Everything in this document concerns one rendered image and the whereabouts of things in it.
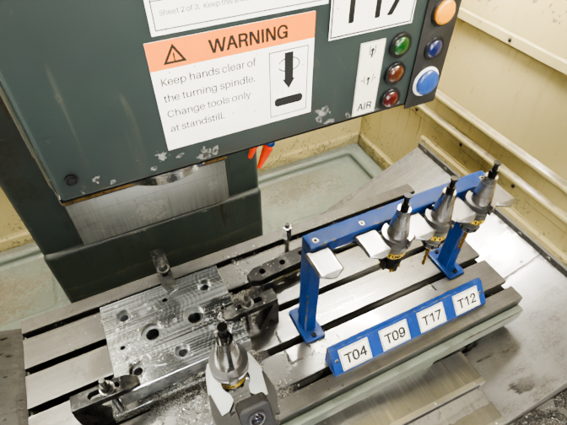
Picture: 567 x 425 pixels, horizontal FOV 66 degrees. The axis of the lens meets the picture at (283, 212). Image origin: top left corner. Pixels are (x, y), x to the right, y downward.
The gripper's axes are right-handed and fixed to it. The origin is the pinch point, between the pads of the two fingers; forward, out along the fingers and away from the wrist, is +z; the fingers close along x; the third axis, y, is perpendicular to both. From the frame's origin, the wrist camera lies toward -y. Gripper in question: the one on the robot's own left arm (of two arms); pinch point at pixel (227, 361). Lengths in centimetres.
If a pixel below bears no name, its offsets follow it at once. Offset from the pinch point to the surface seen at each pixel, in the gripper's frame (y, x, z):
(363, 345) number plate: 24.2, 31.7, 1.4
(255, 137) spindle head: -42.1, 7.7, 1.9
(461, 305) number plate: 25, 60, 0
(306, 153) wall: 55, 72, 103
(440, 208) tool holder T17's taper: -7, 50, 9
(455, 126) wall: 17, 101, 53
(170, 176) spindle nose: -29.5, -0.1, 14.5
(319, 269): -2.7, 21.8, 8.2
